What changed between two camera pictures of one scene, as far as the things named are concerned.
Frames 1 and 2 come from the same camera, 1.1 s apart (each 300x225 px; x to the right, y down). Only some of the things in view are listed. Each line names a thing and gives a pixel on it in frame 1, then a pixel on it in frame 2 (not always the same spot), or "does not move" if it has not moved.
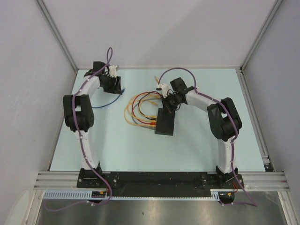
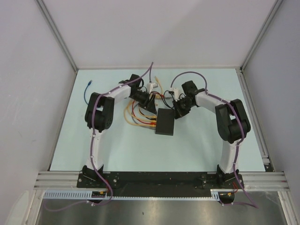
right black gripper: x=168 y=109 → x=179 y=113
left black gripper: x=116 y=88 → x=148 y=104
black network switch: x=165 y=122 does not move
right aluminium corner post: x=276 y=6 does not move
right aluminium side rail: x=267 y=164 does not move
